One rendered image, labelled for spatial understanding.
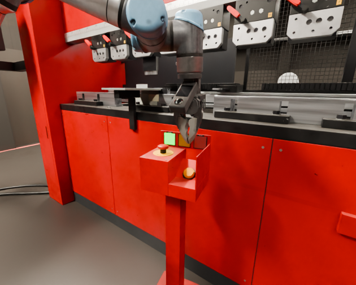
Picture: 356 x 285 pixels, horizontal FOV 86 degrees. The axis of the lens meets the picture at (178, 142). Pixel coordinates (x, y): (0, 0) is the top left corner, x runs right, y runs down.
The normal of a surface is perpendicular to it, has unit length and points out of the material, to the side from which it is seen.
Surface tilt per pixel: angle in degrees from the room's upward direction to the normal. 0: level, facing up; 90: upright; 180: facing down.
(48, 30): 90
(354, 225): 90
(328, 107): 90
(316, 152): 90
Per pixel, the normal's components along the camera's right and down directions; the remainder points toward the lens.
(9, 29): 0.86, 0.15
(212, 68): -0.56, 0.22
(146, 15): 0.07, 0.27
